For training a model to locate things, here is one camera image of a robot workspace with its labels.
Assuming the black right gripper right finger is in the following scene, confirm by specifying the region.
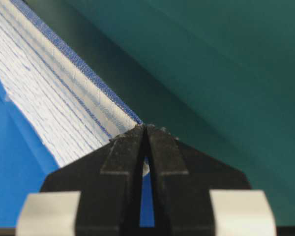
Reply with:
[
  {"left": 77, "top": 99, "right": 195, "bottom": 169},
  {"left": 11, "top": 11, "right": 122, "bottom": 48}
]
[{"left": 147, "top": 125, "right": 251, "bottom": 236}]

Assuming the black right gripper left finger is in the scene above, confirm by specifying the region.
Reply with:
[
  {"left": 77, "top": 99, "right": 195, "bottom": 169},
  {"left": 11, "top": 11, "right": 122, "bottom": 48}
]
[{"left": 40, "top": 125, "right": 145, "bottom": 236}]

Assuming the white blue striped towel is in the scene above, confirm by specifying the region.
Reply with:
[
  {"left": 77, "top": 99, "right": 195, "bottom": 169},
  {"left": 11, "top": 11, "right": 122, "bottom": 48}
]
[{"left": 0, "top": 0, "right": 141, "bottom": 173}]

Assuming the blue table cloth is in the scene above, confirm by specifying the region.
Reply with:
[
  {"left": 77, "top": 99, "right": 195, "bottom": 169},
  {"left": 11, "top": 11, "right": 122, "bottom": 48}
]
[{"left": 0, "top": 0, "right": 155, "bottom": 229}]

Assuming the green backdrop curtain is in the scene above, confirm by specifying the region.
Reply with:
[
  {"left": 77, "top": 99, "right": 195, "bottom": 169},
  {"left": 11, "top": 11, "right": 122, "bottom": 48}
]
[{"left": 28, "top": 0, "right": 295, "bottom": 226}]

